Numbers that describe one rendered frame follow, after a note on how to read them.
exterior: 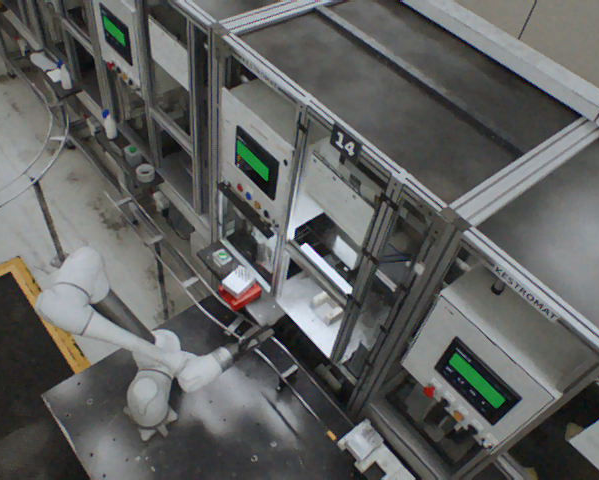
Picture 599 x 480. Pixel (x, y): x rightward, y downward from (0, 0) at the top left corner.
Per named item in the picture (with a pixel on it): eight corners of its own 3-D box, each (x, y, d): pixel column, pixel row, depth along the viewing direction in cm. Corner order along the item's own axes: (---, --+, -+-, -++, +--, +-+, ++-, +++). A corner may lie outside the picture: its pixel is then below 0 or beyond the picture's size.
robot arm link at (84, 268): (147, 387, 246) (160, 344, 259) (179, 386, 241) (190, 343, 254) (39, 286, 191) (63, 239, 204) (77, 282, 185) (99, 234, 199)
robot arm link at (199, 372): (213, 352, 208) (202, 350, 219) (178, 375, 201) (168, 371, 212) (227, 376, 209) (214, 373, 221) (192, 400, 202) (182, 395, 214)
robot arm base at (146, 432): (148, 450, 233) (147, 445, 229) (122, 410, 243) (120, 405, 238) (184, 425, 242) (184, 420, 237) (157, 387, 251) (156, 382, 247)
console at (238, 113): (215, 178, 240) (215, 89, 204) (266, 153, 253) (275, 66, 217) (275, 239, 223) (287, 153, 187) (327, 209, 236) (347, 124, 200)
